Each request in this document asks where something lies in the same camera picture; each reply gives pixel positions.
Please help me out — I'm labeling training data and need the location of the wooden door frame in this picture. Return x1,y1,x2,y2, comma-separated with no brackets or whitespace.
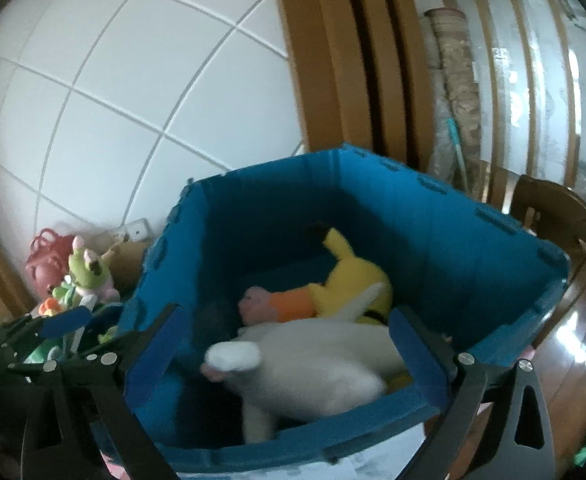
272,0,436,173

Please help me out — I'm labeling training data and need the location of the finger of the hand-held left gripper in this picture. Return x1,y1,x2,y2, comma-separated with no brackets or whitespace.
0,305,94,358

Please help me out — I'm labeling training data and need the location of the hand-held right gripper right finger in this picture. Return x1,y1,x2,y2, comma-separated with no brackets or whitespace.
387,304,558,480

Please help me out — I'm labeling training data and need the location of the rolled patterned mat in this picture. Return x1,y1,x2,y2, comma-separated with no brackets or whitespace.
424,6,485,198

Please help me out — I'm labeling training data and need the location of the white wall socket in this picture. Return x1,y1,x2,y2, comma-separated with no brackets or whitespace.
112,216,155,245

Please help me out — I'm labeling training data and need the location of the glass sliding door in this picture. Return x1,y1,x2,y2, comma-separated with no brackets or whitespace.
466,0,586,206

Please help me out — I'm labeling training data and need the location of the blue plastic bin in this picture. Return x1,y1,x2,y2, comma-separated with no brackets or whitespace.
117,144,572,477

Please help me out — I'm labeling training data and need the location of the yellow plush toy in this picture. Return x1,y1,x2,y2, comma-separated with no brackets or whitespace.
304,224,395,325

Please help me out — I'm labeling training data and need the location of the wooden chair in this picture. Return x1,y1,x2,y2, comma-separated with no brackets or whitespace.
509,174,586,353

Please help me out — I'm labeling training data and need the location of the pink and orange plush toy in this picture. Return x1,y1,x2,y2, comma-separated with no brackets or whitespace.
237,285,321,325

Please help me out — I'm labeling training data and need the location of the teal stick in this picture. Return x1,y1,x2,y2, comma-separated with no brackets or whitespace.
444,119,470,188

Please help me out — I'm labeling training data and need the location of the red handbag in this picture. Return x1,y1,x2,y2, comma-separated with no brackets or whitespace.
24,226,82,300

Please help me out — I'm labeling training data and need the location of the white plush toy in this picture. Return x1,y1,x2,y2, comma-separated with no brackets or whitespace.
199,319,411,445

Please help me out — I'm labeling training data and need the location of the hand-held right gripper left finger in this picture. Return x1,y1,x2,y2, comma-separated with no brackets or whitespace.
22,303,190,480

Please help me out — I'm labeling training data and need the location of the light green plush toy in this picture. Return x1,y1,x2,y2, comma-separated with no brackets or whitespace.
65,236,121,303

